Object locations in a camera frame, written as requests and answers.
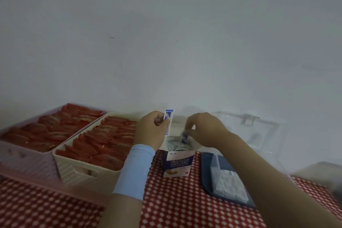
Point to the small blue snack packet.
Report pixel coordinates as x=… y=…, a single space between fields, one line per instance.
x=184 y=138

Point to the white blue snack box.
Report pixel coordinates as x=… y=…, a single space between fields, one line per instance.
x=177 y=165

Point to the person's right forearm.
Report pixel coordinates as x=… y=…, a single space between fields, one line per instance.
x=269 y=182

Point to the clear plastic container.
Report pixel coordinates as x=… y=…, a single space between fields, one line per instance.
x=256 y=134

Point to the blue white snack packet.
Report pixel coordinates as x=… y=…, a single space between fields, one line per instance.
x=168 y=122

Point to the red white patterned tablecloth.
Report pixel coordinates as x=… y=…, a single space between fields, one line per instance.
x=187 y=203

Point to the person's right hand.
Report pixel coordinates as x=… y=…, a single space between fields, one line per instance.
x=207 y=129

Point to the person's left hand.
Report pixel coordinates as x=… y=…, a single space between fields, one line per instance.
x=147 y=130

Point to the clear bag of white packets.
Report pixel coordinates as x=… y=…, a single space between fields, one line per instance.
x=227 y=179

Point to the cream plastic basket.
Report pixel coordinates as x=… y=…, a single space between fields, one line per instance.
x=88 y=166

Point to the person's left forearm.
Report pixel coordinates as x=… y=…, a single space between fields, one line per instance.
x=125 y=195

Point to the red packets in pink basket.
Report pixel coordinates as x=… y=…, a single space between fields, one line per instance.
x=50 y=129

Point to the light blue wrist band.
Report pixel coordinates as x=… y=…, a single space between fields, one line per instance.
x=134 y=171

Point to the dark blue tray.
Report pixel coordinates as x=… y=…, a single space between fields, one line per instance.
x=211 y=179

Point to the pile of packets in box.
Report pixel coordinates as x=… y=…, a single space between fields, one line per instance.
x=175 y=145

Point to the red packets in cream basket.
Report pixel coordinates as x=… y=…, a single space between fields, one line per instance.
x=103 y=143

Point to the person's left fingers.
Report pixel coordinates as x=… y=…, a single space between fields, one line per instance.
x=157 y=118

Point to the person's right fingers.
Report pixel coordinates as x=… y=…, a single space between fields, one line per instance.
x=190 y=127

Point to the pink plastic basket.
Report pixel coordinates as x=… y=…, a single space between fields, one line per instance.
x=32 y=155

